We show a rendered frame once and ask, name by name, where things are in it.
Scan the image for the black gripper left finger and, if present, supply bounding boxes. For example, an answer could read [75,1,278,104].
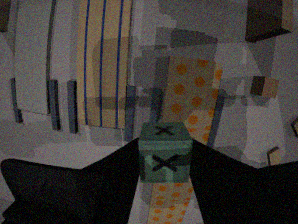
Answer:
[0,137,140,224]

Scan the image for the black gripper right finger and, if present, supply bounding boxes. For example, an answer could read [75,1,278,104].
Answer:
[189,139,298,224]

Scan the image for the green cube with black x marks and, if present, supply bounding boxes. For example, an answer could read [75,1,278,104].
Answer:
[138,123,193,184]

